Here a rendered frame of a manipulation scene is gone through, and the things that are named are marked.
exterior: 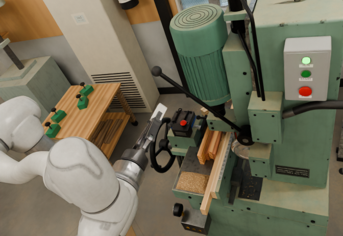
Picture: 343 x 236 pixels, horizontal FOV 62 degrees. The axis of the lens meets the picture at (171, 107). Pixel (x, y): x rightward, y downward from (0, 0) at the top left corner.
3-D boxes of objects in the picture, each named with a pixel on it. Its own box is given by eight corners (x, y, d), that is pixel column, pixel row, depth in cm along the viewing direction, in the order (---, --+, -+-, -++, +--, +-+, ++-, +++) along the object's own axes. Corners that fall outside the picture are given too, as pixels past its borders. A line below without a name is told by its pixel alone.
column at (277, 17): (272, 138, 133) (260, -13, 86) (326, 143, 123) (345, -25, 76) (266, 180, 119) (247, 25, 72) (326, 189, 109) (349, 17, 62)
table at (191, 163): (195, 99, 162) (193, 91, 158) (249, 101, 149) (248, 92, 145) (155, 193, 125) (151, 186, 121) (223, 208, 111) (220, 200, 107)
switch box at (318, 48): (287, 86, 81) (285, 37, 71) (326, 86, 77) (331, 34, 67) (285, 100, 77) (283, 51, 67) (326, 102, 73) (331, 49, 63)
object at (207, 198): (237, 95, 146) (236, 89, 143) (241, 95, 145) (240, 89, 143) (202, 214, 105) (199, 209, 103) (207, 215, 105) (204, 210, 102)
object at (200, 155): (213, 123, 136) (211, 115, 132) (217, 124, 136) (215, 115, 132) (200, 164, 122) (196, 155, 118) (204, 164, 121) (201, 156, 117)
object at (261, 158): (255, 156, 110) (252, 136, 102) (274, 158, 107) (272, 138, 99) (251, 177, 104) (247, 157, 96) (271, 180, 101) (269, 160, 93)
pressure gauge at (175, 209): (179, 208, 142) (175, 199, 137) (187, 209, 140) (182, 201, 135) (175, 220, 138) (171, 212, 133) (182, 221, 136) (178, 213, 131)
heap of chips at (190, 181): (181, 171, 122) (180, 167, 120) (210, 175, 116) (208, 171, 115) (175, 188, 117) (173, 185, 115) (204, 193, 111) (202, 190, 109)
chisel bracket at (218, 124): (214, 120, 126) (210, 107, 121) (245, 123, 120) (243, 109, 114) (209, 133, 121) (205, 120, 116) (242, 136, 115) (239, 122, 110)
